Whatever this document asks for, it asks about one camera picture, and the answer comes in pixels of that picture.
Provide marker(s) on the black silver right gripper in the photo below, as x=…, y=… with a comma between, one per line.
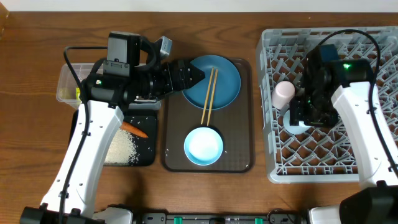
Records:
x=297, y=114

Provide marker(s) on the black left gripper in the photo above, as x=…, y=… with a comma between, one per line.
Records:
x=184, y=83

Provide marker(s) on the pink plastic cup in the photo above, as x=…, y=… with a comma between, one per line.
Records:
x=283, y=92

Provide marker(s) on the light blue bowl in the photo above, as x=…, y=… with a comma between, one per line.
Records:
x=203, y=146

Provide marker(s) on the orange carrot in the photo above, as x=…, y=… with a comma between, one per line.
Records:
x=133, y=130

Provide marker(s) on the wooden chopstick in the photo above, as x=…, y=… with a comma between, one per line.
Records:
x=207, y=95
x=212, y=97

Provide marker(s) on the light blue plastic cup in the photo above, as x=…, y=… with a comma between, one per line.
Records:
x=294, y=129

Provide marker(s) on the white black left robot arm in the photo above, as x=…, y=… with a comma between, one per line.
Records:
x=71, y=198

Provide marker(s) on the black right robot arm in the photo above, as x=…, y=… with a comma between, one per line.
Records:
x=343, y=89

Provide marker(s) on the grey plastic dishwasher rack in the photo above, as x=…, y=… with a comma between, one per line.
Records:
x=319, y=154

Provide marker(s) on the clear plastic waste bin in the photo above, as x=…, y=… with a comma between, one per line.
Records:
x=67, y=84

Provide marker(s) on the dark blue plate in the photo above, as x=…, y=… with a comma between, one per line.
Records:
x=228, y=83

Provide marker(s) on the dark brown serving tray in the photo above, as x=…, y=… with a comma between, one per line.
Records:
x=233, y=122

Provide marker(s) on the black rectangular tray bin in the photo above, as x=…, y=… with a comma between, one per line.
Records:
x=146, y=121

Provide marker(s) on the spilled white rice pile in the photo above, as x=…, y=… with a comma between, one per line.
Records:
x=123, y=150

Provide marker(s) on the yellow green snack wrapper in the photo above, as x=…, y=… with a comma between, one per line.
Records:
x=77, y=94

